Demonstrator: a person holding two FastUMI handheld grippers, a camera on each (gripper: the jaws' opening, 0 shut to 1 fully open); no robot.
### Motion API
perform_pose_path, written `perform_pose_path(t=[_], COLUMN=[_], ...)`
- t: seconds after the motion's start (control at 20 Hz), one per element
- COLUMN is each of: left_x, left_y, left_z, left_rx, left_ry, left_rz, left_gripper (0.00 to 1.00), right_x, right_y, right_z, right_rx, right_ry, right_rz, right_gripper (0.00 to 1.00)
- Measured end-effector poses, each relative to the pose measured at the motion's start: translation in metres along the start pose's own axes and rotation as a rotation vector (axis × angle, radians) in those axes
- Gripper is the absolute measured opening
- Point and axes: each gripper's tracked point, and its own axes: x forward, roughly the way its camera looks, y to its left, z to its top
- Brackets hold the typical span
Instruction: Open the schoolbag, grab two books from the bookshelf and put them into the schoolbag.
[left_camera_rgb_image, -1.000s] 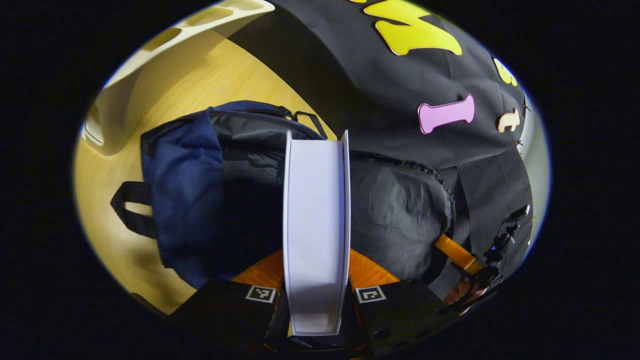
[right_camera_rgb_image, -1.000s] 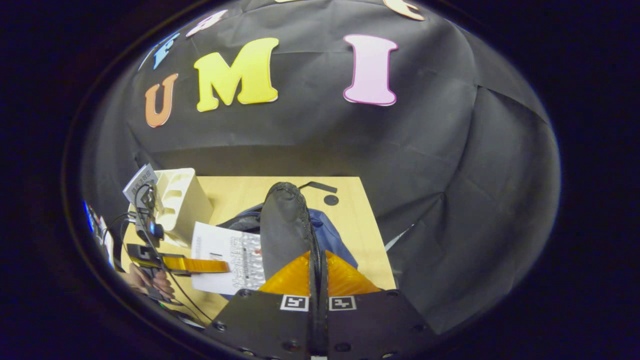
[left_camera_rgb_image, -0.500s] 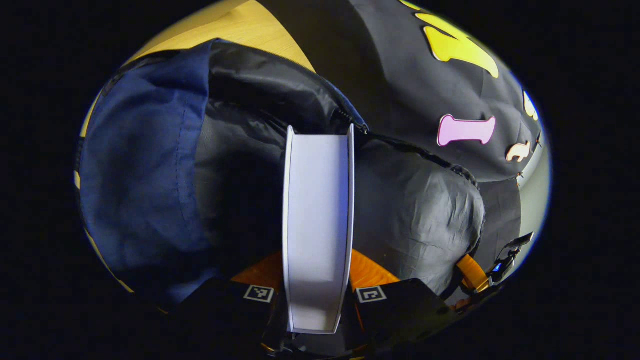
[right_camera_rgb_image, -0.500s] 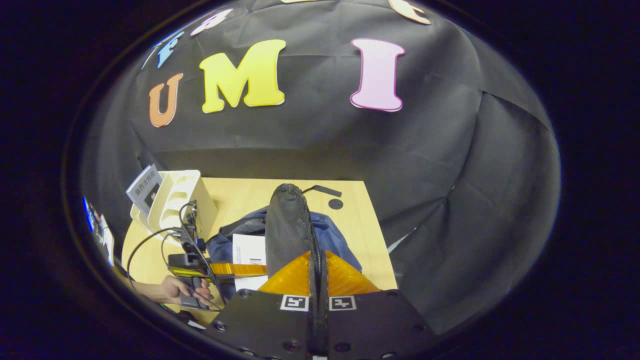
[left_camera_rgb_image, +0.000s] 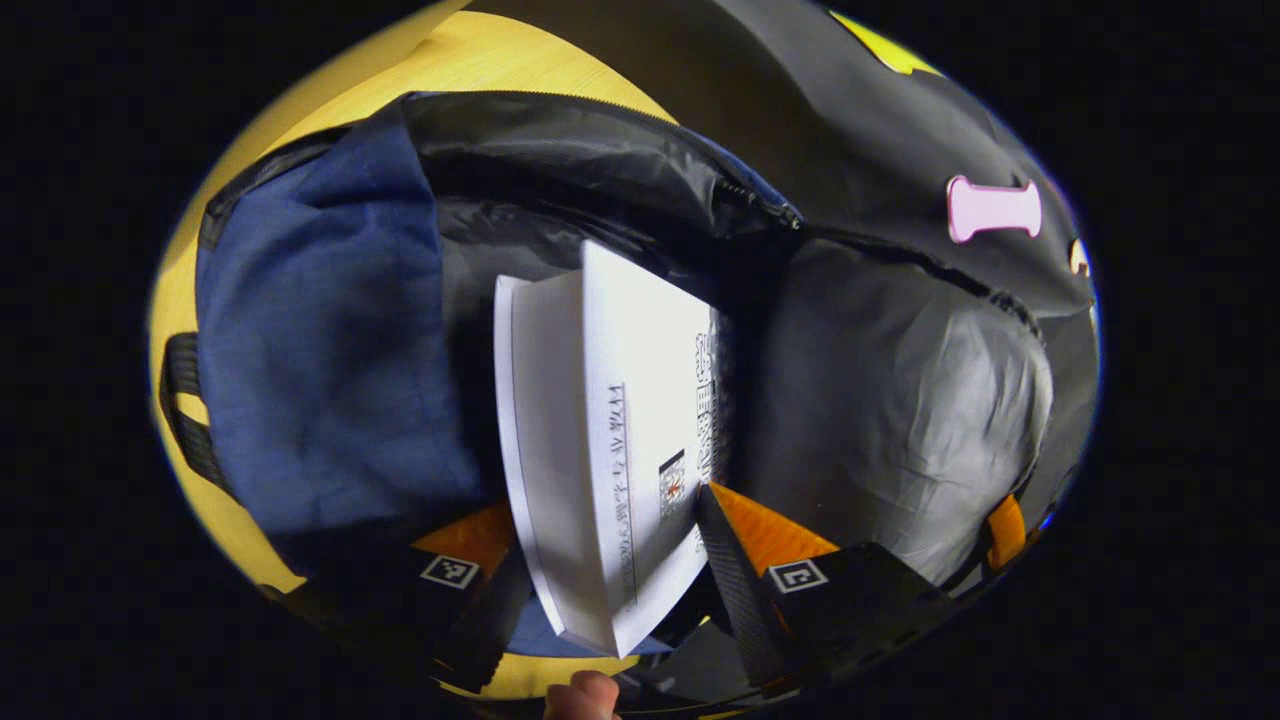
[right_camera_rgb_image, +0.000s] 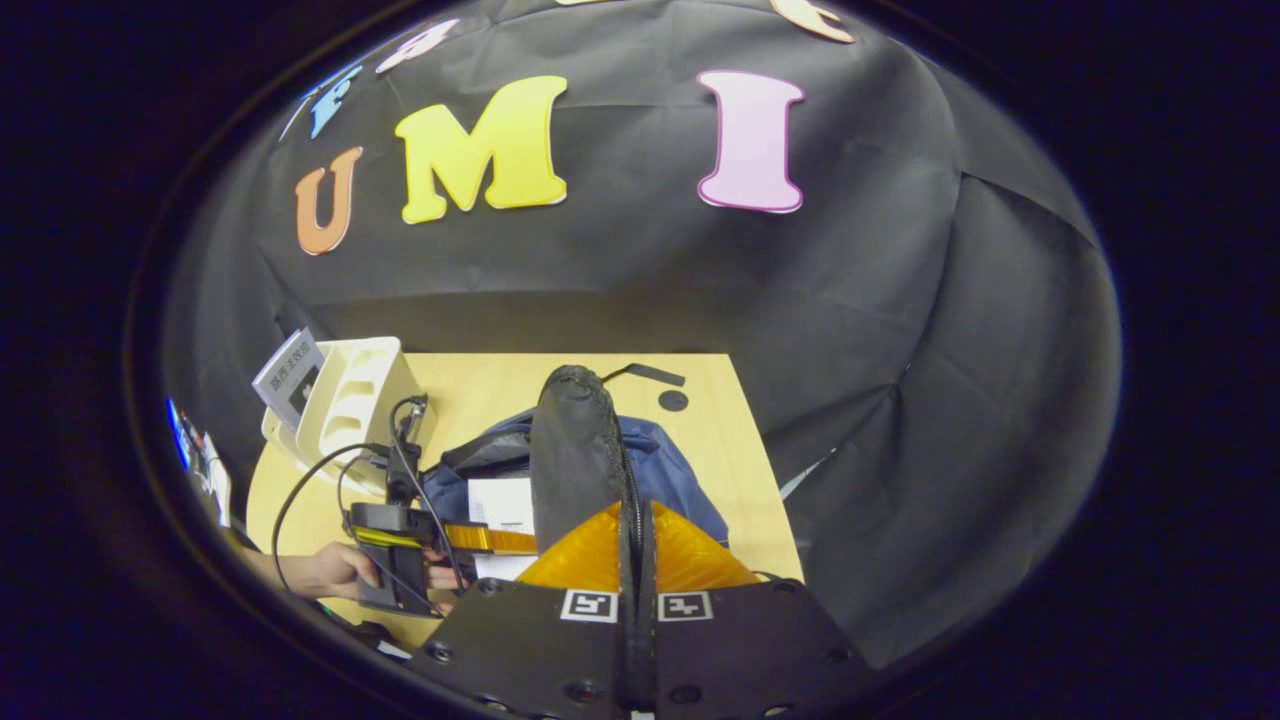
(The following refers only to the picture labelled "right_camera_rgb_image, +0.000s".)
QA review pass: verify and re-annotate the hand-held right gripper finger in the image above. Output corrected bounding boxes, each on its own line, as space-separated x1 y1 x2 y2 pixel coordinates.
405 498 641 720
637 498 881 720

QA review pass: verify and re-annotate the white plastic bookshelf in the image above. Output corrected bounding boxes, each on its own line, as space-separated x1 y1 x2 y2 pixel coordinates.
262 337 438 498

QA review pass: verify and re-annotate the blue schoolbag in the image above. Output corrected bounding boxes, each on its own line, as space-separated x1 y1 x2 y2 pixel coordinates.
420 363 731 581

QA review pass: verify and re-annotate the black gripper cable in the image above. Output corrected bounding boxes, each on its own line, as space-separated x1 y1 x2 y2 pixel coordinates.
270 395 471 601

